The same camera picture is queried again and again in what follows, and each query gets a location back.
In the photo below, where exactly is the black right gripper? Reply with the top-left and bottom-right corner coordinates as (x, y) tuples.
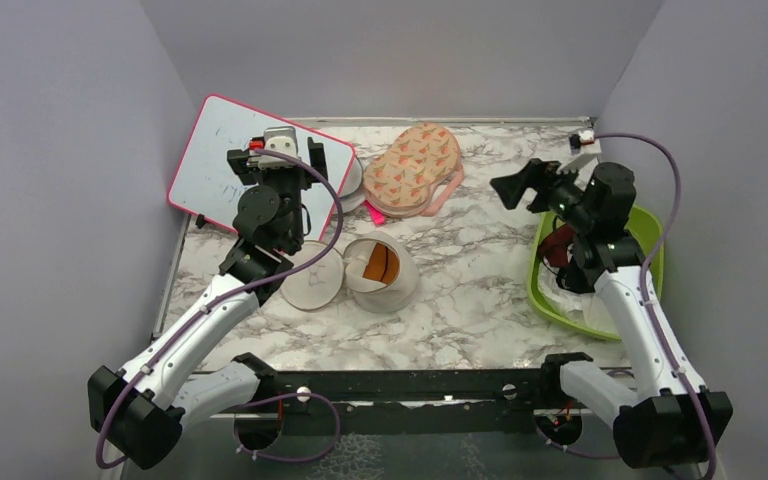
(490, 157), (594, 233)

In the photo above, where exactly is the white mesh laundry bag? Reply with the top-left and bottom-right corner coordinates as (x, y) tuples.
(280, 232), (420, 313)

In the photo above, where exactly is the black and orange bra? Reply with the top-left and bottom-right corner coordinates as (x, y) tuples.
(362, 243), (401, 285)

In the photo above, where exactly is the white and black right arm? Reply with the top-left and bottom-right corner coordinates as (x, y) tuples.
(490, 158), (733, 468)

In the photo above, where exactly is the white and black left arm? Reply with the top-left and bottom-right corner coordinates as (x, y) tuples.
(87, 133), (340, 470)

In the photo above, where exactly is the orange patterned bra wash bag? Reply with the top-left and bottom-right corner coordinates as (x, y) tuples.
(362, 122), (465, 218)

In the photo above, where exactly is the dark red cloth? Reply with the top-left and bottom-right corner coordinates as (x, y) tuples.
(537, 224), (575, 268)

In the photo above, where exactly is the pink framed whiteboard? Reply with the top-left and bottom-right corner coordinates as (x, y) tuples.
(167, 94), (356, 231)

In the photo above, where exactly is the white round object behind whiteboard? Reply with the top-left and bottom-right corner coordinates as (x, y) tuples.
(340, 157), (366, 214)

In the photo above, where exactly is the green plastic basin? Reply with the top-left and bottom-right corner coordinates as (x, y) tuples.
(526, 206), (663, 325)

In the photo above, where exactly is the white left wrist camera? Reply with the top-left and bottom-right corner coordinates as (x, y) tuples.
(249, 126), (300, 170)

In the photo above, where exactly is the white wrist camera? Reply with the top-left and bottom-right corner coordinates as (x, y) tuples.
(559, 129), (602, 173)
(249, 126), (300, 170)

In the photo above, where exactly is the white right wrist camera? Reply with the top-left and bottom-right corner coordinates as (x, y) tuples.
(559, 129), (602, 173)

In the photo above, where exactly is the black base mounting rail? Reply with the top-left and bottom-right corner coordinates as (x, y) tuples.
(225, 368), (583, 449)

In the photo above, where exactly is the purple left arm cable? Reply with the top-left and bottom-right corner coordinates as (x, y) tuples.
(95, 148), (346, 470)

